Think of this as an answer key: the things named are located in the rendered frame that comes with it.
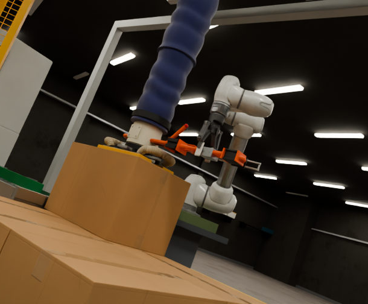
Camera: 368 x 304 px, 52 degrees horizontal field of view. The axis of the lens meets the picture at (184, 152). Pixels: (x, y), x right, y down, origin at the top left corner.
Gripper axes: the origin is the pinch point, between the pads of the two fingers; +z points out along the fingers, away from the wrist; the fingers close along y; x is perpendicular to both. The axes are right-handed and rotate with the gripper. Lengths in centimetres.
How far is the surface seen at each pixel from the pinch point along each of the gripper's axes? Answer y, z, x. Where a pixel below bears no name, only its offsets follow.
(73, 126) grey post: -150, -40, -363
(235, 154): 3.2, -1.6, 19.7
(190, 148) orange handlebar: 3.4, -0.4, -5.9
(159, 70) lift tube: 11, -38, -40
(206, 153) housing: 3.5, 0.5, 4.0
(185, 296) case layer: 45, 54, 49
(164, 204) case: -3.9, 28.4, -15.5
